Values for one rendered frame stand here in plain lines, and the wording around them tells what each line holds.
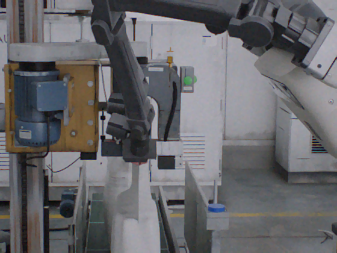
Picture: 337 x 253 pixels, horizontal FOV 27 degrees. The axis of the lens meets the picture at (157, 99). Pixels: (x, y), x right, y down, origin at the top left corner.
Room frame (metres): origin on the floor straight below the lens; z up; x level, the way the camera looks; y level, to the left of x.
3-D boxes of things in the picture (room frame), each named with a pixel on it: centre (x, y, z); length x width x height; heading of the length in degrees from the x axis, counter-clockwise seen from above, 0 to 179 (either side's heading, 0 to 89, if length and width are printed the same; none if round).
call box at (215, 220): (2.35, -0.21, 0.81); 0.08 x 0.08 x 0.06; 4
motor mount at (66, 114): (2.35, 0.32, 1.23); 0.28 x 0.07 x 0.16; 4
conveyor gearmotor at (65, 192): (4.09, 0.51, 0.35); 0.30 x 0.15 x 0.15; 4
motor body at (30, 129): (2.28, 0.40, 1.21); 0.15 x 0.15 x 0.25
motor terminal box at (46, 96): (2.19, 0.35, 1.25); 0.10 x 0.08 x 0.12; 119
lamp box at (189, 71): (2.48, -0.11, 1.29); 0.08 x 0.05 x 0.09; 4
